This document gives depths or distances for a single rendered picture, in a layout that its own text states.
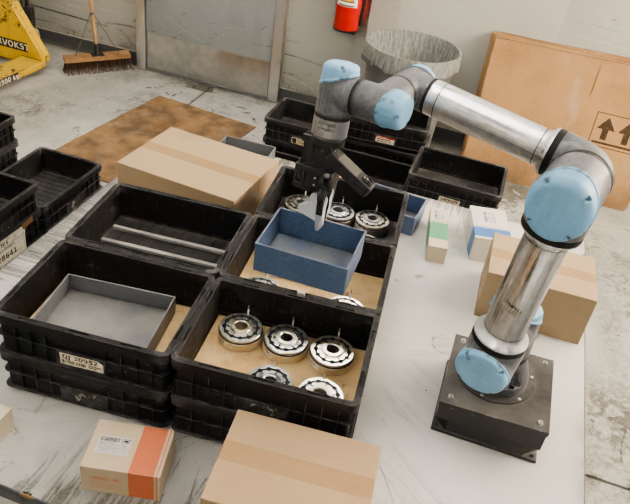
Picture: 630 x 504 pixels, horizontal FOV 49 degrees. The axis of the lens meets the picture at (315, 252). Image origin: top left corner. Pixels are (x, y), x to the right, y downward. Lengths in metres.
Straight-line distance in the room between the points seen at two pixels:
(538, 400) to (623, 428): 1.31
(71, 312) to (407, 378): 0.84
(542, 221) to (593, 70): 3.14
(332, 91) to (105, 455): 0.85
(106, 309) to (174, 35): 3.57
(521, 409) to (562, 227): 0.58
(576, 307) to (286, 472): 1.01
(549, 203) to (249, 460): 0.72
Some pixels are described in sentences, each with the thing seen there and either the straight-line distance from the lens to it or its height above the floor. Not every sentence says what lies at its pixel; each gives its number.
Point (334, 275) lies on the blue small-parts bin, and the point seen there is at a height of 1.11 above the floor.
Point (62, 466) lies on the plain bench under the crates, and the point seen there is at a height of 0.70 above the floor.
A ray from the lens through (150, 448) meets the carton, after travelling 1.51.
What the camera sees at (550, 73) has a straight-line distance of 4.36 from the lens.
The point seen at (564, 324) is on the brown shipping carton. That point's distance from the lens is 2.09.
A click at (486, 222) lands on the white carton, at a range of 2.36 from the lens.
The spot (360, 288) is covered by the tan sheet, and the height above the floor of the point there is 0.83.
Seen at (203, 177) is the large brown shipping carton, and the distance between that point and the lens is 2.12.
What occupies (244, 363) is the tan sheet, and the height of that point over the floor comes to 0.83.
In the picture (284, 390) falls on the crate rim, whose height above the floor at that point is 0.93.
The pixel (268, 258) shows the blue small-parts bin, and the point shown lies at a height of 1.11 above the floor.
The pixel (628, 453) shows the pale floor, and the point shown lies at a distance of 2.95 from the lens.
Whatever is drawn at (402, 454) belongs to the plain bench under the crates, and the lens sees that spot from 1.66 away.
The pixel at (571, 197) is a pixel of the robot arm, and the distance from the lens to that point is 1.24.
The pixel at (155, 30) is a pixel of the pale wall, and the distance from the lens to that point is 5.18.
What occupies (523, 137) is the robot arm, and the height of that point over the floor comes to 1.42.
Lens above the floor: 1.95
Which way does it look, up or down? 35 degrees down
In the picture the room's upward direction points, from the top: 9 degrees clockwise
